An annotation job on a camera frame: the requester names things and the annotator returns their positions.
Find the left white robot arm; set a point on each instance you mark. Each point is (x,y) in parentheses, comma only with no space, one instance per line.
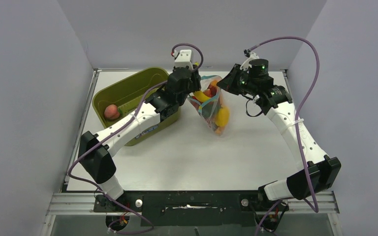
(96,150)

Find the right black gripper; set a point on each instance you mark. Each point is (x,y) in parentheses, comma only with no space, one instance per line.
(228,82)

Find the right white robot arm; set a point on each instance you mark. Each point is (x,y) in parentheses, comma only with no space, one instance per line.
(317,171)

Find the clear zip top bag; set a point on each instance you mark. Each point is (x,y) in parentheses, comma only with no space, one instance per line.
(207,109)

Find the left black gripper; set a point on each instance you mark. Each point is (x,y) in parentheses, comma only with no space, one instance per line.
(195,78)

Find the yellow toy banana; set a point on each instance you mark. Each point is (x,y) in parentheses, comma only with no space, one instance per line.
(200,96)

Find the olive green plastic bin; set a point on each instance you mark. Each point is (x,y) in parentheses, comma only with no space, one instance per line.
(126,93)

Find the pink toy peach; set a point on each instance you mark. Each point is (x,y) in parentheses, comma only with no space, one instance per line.
(112,112)

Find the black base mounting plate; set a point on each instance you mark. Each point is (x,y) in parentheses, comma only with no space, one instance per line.
(191,208)

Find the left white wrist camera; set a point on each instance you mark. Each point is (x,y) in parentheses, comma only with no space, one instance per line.
(183,58)

